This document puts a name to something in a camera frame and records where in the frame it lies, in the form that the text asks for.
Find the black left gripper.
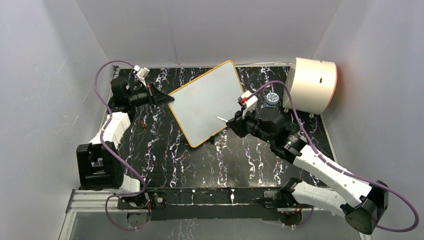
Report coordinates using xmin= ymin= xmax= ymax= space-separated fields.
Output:
xmin=128 ymin=82 xmax=176 ymax=110

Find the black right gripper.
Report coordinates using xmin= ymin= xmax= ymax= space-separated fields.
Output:
xmin=226 ymin=106 xmax=273 ymax=145

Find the white red marker pen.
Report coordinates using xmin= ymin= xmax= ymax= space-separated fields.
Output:
xmin=215 ymin=116 xmax=228 ymax=123

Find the yellow framed whiteboard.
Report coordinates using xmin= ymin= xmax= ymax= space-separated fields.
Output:
xmin=168 ymin=60 xmax=244 ymax=148

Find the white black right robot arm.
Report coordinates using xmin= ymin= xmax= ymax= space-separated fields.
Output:
xmin=225 ymin=108 xmax=389 ymax=235

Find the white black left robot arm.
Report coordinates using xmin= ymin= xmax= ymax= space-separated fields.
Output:
xmin=76 ymin=77 xmax=175 ymax=208

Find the blue white patterned jar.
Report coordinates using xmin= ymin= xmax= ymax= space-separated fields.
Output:
xmin=264 ymin=92 xmax=280 ymax=107

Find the white cylindrical drum container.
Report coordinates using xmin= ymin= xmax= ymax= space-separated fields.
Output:
xmin=285 ymin=57 xmax=338 ymax=115

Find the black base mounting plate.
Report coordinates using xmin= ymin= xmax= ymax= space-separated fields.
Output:
xmin=117 ymin=187 xmax=305 ymax=225

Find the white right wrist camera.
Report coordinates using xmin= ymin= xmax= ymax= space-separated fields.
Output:
xmin=237 ymin=90 xmax=258 ymax=119

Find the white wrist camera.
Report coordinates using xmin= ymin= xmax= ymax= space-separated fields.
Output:
xmin=133 ymin=65 xmax=150 ymax=86
xmin=237 ymin=90 xmax=258 ymax=119

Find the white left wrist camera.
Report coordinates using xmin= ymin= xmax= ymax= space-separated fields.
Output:
xmin=133 ymin=65 xmax=150 ymax=86

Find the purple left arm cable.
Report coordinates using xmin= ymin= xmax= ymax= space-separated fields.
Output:
xmin=94 ymin=59 xmax=147 ymax=231

